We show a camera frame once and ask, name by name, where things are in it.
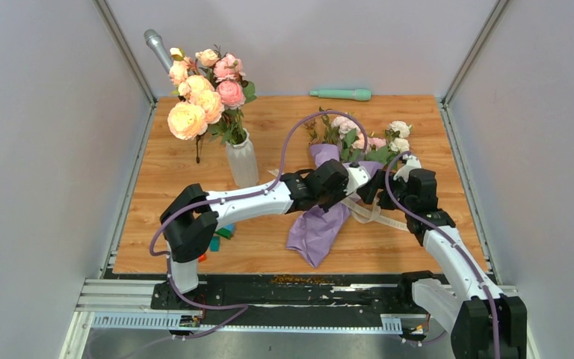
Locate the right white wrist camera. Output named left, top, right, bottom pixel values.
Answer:
left=393, top=155, right=422, bottom=182

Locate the mint green microphone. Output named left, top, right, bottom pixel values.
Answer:
left=309, top=88, right=371, bottom=102

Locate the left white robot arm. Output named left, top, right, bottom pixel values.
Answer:
left=157, top=159, right=371, bottom=309

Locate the cream printed ribbon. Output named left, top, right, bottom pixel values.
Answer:
left=296, top=193, right=408, bottom=239

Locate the white slotted cable duct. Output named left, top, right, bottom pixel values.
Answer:
left=91, top=313, right=404, bottom=335

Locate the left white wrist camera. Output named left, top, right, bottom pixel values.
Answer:
left=345, top=165, right=371, bottom=196

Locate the teal wooden block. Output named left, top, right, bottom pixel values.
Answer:
left=209, top=236, right=220, bottom=252

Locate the green blue wooden block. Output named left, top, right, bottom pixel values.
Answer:
left=215, top=224, right=235, bottom=239

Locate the peach pink rose bunch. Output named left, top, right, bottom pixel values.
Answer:
left=167, top=46, right=256, bottom=145

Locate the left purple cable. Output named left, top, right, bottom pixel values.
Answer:
left=149, top=111, right=370, bottom=257

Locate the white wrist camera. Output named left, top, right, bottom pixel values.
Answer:
left=345, top=165, right=371, bottom=196
left=393, top=155, right=422, bottom=182

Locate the silver microphone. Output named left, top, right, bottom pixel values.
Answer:
left=143, top=29, right=173, bottom=73

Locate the purple flower bouquet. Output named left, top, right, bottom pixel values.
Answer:
left=286, top=108, right=412, bottom=269

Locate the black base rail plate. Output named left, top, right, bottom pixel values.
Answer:
left=103, top=269, right=499, bottom=331

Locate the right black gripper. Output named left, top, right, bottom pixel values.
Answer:
left=356, top=169, right=414, bottom=213

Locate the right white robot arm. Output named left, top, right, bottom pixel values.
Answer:
left=350, top=165, right=528, bottom=358

